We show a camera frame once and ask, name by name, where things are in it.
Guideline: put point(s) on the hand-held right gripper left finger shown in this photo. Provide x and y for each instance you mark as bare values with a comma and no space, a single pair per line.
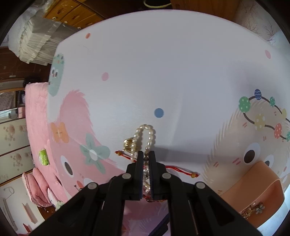
139,172

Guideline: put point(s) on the pink bedspread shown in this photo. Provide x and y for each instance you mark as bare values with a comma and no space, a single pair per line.
36,127

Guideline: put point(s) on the floral sliding wardrobe door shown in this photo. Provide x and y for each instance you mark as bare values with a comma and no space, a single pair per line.
13,145

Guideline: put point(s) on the wooden desk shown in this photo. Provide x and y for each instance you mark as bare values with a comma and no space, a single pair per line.
72,13

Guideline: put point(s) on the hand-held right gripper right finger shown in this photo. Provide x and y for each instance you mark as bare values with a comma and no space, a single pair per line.
154,172

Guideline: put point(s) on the brown wooden door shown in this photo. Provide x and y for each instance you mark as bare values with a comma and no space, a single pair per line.
13,65

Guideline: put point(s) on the green packet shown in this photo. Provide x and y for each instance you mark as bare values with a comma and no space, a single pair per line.
43,157

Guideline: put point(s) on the pink plastic tray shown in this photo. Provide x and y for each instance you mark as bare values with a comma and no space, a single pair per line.
256,177

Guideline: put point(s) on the cartoon printed tablecloth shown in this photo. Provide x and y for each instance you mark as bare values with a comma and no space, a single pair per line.
158,68

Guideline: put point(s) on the pink cushion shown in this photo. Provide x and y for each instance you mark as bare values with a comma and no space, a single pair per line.
38,188

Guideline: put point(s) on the pink textured blanket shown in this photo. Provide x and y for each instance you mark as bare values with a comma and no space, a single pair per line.
145,217

